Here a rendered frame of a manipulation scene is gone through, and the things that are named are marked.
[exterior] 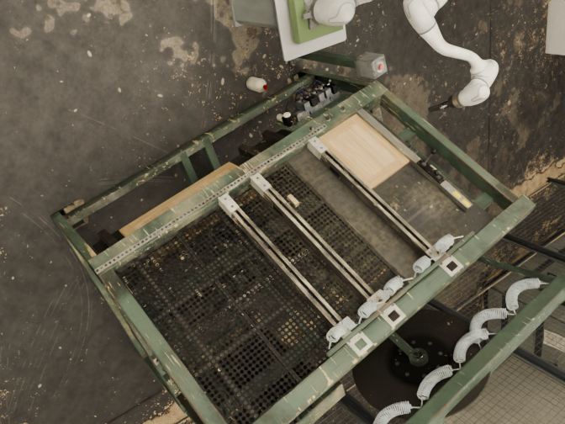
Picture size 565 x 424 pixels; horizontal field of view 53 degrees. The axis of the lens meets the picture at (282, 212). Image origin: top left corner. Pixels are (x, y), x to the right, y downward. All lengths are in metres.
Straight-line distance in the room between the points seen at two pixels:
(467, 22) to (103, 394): 4.59
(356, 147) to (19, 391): 2.84
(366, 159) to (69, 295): 2.22
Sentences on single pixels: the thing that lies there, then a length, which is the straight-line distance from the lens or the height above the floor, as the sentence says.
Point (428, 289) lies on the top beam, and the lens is 3.11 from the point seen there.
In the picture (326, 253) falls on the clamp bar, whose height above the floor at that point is 1.49.
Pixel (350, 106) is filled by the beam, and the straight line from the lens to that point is 3.79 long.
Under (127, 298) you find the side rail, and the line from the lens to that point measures 3.07.
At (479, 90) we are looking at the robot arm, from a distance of 3.18.
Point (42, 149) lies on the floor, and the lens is 3.81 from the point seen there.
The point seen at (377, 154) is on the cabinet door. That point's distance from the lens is 3.61.
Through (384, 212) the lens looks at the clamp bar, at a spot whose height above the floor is 1.50.
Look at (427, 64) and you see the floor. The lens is 5.59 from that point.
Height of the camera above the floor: 3.61
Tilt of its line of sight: 49 degrees down
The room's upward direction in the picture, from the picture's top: 119 degrees clockwise
